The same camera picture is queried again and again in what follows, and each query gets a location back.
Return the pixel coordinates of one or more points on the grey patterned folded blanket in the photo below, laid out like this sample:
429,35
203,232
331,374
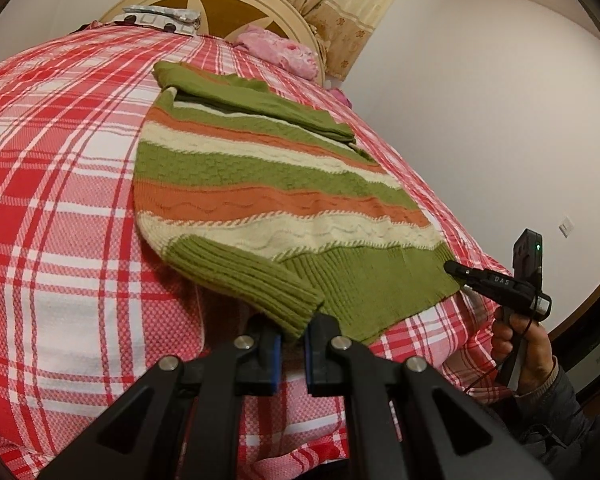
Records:
165,16

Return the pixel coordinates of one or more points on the green orange striped knit sweater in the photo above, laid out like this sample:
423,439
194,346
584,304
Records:
280,185

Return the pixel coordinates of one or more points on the person's right forearm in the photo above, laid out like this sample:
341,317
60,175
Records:
555,410

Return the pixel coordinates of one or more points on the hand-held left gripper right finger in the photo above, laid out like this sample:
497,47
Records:
311,360

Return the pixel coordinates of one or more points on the person's right hand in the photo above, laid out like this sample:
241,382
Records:
535,360

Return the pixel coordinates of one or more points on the small pink cloth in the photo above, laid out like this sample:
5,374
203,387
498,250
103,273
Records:
341,96

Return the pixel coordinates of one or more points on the red plaid bed sheet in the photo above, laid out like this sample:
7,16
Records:
55,185

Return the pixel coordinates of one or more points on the cream wooden headboard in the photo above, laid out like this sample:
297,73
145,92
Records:
260,10

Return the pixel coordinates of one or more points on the white wall socket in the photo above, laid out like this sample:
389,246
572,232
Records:
566,225

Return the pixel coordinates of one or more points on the beige floral curtain panel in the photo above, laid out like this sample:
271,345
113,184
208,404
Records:
355,15

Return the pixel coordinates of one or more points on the pink pillow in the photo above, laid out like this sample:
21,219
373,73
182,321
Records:
280,50

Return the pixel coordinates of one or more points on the dark wooden door frame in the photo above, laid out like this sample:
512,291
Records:
595,345

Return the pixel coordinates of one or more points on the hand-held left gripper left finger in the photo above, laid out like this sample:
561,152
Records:
275,360

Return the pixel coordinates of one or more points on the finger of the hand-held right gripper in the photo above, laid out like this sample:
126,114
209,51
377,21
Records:
485,280

